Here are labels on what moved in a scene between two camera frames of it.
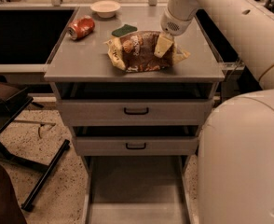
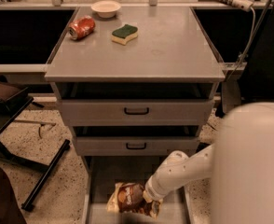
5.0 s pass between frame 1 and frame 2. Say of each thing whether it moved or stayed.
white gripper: moved
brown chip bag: moved
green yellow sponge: stayed
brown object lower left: stayed
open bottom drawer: stayed
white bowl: stayed
